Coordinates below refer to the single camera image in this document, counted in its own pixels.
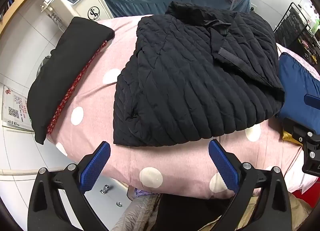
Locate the tan cloth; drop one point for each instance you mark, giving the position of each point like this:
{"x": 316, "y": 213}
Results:
{"x": 298, "y": 213}

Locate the lavender cloth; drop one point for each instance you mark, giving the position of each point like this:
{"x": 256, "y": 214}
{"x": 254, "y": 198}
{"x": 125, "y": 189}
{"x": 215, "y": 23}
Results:
{"x": 145, "y": 193}

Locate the pink polka dot blanket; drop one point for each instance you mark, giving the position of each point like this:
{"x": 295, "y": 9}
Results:
{"x": 175, "y": 166}

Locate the metal screw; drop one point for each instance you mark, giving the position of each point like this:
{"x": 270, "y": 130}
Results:
{"x": 119, "y": 204}
{"x": 105, "y": 189}

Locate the dark cloth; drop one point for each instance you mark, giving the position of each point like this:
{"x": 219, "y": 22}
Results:
{"x": 190, "y": 211}

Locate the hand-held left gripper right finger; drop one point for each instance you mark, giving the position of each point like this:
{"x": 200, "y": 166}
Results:
{"x": 222, "y": 166}

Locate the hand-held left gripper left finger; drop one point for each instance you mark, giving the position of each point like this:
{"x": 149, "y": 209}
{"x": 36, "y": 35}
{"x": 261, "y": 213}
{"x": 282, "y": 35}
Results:
{"x": 96, "y": 163}

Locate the beige quilted cloth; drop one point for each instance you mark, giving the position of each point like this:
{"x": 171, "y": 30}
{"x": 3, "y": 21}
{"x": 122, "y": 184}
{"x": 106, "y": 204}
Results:
{"x": 135, "y": 216}

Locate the folded black garment, red lining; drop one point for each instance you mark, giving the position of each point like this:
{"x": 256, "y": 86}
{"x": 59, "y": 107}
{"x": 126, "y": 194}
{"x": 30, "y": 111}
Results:
{"x": 67, "y": 65}

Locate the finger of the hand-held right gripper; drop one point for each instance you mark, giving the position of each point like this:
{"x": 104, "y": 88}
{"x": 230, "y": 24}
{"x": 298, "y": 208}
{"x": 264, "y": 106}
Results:
{"x": 312, "y": 100}

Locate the wooden shelf edge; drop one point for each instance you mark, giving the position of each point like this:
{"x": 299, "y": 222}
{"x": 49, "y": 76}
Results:
{"x": 22, "y": 3}

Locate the navy blue cloth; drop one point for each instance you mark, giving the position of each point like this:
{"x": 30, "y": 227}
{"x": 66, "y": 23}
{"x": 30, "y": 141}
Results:
{"x": 292, "y": 83}

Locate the red cloth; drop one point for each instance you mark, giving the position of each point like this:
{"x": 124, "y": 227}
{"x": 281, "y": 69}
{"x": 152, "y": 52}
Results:
{"x": 300, "y": 197}

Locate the printed paper leaflet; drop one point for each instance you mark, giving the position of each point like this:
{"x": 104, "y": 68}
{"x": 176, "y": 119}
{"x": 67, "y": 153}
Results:
{"x": 15, "y": 106}

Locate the black quilted jacket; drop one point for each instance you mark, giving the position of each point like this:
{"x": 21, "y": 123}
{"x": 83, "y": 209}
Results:
{"x": 187, "y": 83}

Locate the teal blue bed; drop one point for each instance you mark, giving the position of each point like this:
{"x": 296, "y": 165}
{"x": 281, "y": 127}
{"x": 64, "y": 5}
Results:
{"x": 130, "y": 5}

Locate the green bottle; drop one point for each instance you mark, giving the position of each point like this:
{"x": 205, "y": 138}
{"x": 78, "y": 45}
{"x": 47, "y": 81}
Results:
{"x": 317, "y": 22}

